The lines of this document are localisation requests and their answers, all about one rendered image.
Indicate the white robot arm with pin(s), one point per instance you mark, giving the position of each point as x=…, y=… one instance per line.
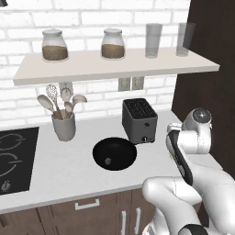
x=186, y=195

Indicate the black bowl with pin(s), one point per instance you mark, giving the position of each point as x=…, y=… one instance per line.
x=119, y=151

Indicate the grey ice cube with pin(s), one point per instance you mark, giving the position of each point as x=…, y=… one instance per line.
x=107, y=161

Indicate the tall clear drinking glass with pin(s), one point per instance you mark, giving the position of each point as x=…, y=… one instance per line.
x=153, y=41
x=184, y=39

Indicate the dark grey toaster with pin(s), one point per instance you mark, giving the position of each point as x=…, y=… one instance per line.
x=140, y=122

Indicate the curved wooden spoon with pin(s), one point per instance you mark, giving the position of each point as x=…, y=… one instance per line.
x=79, y=99

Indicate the small wooden spoon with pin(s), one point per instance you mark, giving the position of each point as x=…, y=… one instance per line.
x=68, y=107

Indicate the white utensil pot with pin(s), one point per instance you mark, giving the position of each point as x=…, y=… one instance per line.
x=64, y=128

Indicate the slotted wooden spoon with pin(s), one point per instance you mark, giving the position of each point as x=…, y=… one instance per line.
x=65, y=95

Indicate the glass jar with brown contents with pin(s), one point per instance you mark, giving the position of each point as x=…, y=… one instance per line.
x=113, y=46
x=55, y=47

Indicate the large wooden spoon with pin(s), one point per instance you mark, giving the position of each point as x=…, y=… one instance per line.
x=46, y=101

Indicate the brown cupboard door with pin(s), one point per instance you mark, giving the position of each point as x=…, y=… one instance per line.
x=127, y=202
x=146, y=211

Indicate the brown drawer front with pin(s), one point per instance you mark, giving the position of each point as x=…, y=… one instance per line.
x=88, y=218

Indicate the dark brown tall cabinet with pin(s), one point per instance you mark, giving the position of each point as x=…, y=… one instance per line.
x=211, y=61

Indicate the black hob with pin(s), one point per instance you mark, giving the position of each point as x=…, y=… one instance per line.
x=15, y=160

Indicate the brown cupboard front under hob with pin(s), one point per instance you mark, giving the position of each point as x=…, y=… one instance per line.
x=24, y=223

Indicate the grey double wall socket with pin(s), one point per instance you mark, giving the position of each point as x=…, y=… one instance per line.
x=131, y=83

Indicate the white wall shelf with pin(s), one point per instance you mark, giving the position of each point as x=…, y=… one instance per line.
x=91, y=65

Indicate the white wall socket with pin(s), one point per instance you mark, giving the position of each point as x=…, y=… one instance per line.
x=65, y=85

